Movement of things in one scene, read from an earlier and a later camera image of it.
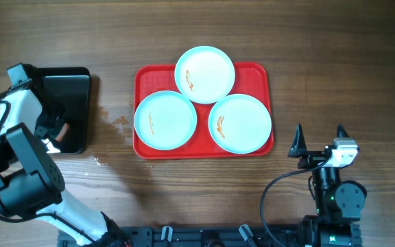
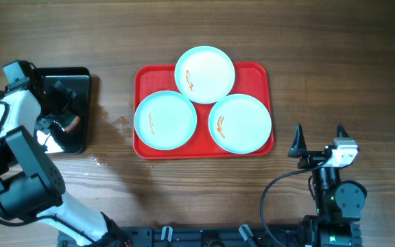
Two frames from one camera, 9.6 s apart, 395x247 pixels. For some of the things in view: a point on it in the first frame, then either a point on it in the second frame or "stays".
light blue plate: [165, 121] stays
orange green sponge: [62, 133] -> [74, 124]
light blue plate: [240, 123] stays
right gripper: [316, 158] stays
